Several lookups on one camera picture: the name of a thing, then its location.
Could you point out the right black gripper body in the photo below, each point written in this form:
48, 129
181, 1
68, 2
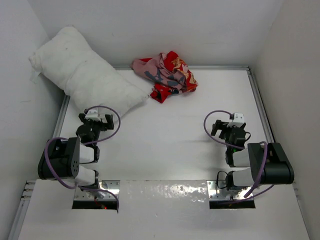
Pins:
226, 131

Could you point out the metal base plate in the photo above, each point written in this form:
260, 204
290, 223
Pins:
102, 190
217, 192

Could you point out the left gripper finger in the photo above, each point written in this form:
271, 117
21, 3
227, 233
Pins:
109, 125
82, 117

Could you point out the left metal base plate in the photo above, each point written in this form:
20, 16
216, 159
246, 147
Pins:
102, 190

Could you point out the red patterned pillowcase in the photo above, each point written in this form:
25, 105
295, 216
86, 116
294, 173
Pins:
169, 73

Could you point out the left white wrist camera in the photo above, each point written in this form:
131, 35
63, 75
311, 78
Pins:
92, 114

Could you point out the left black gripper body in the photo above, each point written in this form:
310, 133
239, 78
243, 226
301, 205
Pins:
97, 126

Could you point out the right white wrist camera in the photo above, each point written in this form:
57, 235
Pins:
237, 117

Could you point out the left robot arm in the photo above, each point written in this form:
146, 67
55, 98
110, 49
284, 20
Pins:
65, 158

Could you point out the white pillow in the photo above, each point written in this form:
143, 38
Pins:
69, 62

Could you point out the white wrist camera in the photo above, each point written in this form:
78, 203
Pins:
92, 114
237, 117

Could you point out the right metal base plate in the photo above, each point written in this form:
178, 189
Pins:
217, 192

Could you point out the white front cover board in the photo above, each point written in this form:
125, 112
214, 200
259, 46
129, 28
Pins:
161, 210

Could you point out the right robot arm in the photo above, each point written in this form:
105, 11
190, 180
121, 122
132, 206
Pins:
259, 163

